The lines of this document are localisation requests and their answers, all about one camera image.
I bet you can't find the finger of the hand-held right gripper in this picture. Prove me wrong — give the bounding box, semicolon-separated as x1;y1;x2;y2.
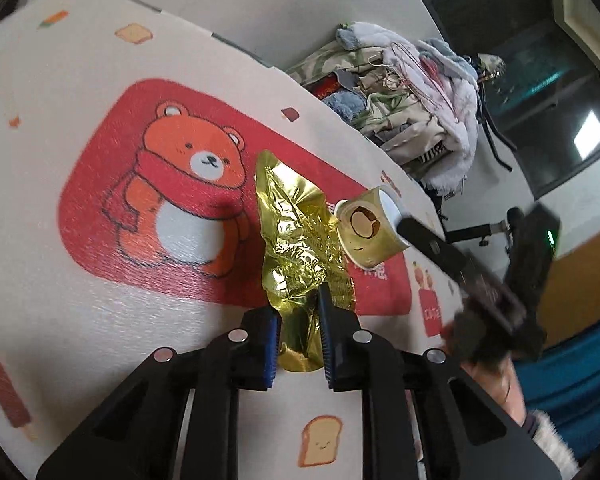
396;214;481;291

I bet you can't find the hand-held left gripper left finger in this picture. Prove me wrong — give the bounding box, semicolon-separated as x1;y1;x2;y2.
35;306;282;480

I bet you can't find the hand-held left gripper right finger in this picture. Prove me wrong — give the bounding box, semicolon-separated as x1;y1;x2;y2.
316;282;563;480

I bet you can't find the printed paper cup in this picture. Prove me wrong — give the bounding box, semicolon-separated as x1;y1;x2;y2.
334;185;411;270

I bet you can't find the gold foil wrapper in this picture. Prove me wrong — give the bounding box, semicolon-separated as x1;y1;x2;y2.
254;149;355;373

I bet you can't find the person's right hand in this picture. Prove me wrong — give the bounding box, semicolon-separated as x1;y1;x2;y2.
462;355;528;423

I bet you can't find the black exercise bike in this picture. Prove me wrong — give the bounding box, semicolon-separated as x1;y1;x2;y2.
432;55;528;248

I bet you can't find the brown wooden panel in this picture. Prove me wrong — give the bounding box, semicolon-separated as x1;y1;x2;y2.
542;220;600;348

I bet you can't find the blue cloth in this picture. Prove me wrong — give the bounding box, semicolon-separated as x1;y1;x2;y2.
522;310;600;463

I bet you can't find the pile of clothes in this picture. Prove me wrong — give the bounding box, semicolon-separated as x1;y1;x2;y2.
285;21;483;201

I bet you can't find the dark glass window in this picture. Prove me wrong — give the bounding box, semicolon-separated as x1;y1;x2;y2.
395;0;600;201

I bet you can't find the printed foam table mat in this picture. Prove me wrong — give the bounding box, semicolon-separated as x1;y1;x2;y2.
0;0;471;480

